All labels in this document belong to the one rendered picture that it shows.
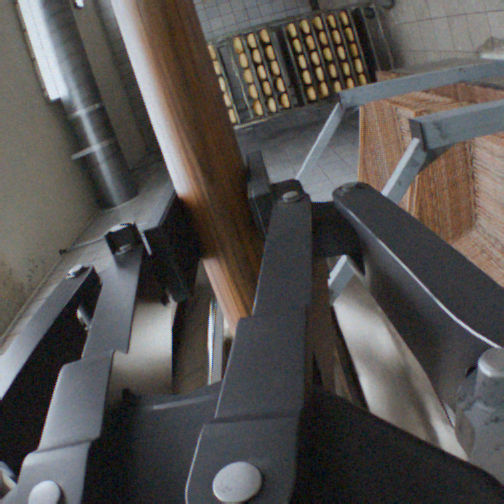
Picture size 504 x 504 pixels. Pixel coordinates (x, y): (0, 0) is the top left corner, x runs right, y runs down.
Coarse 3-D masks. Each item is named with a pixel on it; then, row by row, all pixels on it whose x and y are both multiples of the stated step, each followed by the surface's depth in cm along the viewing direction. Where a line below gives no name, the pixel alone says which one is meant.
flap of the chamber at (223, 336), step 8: (216, 312) 111; (216, 320) 107; (224, 320) 107; (216, 328) 104; (224, 328) 104; (216, 336) 101; (224, 336) 101; (216, 344) 98; (224, 344) 98; (216, 352) 95; (224, 352) 96; (216, 360) 93; (224, 360) 93; (216, 368) 90; (224, 368) 91; (216, 376) 88
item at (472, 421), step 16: (496, 352) 5; (480, 368) 5; (496, 368) 5; (464, 384) 6; (480, 384) 5; (496, 384) 5; (464, 400) 5; (480, 400) 5; (496, 400) 5; (464, 416) 5; (480, 416) 5; (496, 416) 5; (464, 432) 5; (480, 432) 5; (496, 432) 5; (464, 448) 5; (480, 448) 4; (496, 448) 4; (480, 464) 4; (496, 464) 4
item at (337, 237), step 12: (288, 180) 16; (276, 192) 15; (324, 204) 13; (324, 216) 12; (336, 216) 12; (324, 228) 12; (336, 228) 12; (348, 228) 12; (324, 240) 13; (336, 240) 12; (348, 240) 12; (324, 252) 13; (336, 252) 13; (348, 252) 12; (360, 252) 12
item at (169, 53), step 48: (144, 0) 12; (192, 0) 13; (144, 48) 13; (192, 48) 13; (144, 96) 15; (192, 96) 14; (192, 144) 15; (192, 192) 16; (240, 192) 16; (240, 240) 16; (240, 288) 17
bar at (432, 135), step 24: (432, 72) 92; (456, 72) 91; (480, 72) 91; (336, 96) 96; (360, 96) 94; (384, 96) 94; (336, 120) 98; (408, 120) 54; (432, 120) 50; (456, 120) 50; (480, 120) 50; (432, 144) 52; (312, 168) 103; (408, 168) 54; (384, 192) 57; (336, 288) 62; (336, 360) 50; (336, 384) 46
